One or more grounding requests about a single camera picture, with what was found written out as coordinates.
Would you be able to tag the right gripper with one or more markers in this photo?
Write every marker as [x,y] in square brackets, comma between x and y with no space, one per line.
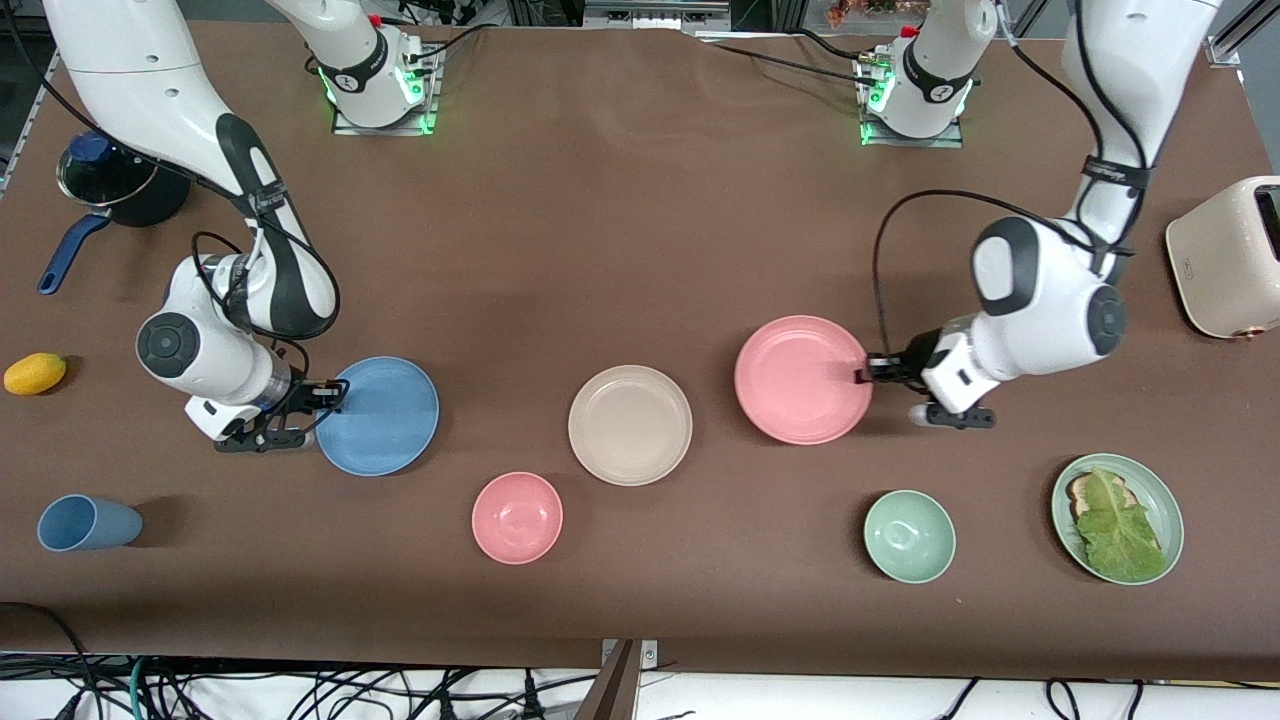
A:
[303,394]

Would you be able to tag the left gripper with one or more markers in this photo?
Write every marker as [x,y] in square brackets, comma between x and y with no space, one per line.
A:
[913,359]

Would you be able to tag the blue plate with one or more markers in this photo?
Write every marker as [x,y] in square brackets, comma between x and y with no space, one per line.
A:
[385,420]

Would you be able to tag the pink plate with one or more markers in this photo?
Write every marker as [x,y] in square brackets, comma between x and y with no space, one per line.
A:
[800,380]

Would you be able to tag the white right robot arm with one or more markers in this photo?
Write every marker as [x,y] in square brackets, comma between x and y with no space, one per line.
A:
[130,60]

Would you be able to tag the green bowl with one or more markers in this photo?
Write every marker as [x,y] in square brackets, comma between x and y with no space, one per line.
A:
[909,536]

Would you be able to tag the toast slice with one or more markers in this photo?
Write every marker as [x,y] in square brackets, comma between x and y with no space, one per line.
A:
[1076,492]

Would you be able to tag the pink bowl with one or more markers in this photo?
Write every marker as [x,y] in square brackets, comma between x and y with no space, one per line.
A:
[517,518]

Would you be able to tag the green plate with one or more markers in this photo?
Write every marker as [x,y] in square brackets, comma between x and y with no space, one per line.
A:
[1062,525]

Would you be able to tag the beige plate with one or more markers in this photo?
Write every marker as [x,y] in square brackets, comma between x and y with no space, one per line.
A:
[630,425]

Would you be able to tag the blue cup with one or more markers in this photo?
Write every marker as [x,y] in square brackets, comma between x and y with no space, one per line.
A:
[90,523]

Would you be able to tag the yellow lemon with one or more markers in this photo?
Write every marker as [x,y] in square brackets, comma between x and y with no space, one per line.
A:
[35,373]

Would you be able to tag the green lettuce leaf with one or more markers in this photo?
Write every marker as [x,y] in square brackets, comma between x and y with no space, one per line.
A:
[1120,540]

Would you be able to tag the brown table cover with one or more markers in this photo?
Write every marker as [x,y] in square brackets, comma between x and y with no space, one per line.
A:
[600,250]

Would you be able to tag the beige toaster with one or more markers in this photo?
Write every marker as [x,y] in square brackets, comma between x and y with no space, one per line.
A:
[1220,260]

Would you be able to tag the dark brown bar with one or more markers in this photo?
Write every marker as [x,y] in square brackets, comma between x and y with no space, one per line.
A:
[610,695]

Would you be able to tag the silver metal bracket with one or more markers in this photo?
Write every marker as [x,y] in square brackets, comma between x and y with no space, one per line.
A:
[650,655]

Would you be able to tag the silver metal frame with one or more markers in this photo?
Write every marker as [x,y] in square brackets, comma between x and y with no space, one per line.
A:
[655,12]

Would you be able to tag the aluminium profile rail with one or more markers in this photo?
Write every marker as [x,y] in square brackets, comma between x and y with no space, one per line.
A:
[1235,35]

